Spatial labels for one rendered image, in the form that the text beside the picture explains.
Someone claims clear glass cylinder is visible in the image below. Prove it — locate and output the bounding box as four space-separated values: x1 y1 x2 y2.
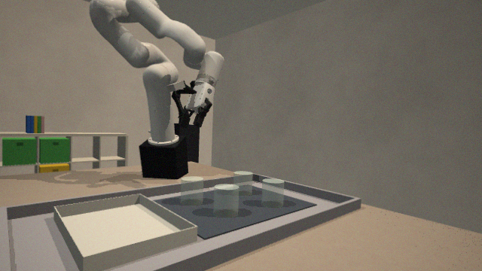
233 171 253 196
213 184 239 218
180 176 204 206
261 178 285 208

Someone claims shallow beige square tray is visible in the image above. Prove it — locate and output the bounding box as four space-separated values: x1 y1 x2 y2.
53 194 197 271

